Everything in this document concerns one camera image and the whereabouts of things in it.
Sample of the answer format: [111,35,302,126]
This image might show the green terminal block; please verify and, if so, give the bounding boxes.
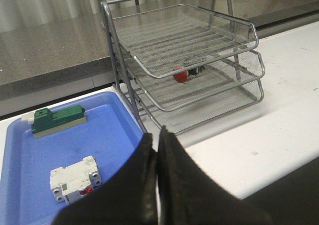
[21,105,87,138]

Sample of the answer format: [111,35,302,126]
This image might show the silver mesh tray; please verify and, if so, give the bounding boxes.
[131,80,264,135]
[125,51,265,112]
[110,4,259,79]

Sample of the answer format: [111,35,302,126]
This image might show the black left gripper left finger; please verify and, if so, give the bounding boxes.
[53,133,158,225]

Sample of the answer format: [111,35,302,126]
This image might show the white circuit breaker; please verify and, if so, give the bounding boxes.
[49,155,102,205]

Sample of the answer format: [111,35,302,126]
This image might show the red emergency stop button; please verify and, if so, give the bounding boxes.
[173,66,205,83]

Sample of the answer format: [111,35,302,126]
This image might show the grey stone counter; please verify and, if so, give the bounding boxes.
[0,0,319,114]

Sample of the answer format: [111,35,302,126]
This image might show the blue plastic tray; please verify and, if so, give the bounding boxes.
[0,92,143,225]

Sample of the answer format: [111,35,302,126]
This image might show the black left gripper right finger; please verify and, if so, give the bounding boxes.
[157,127,272,225]

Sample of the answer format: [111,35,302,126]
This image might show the silver metal rack frame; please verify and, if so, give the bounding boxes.
[100,0,250,133]

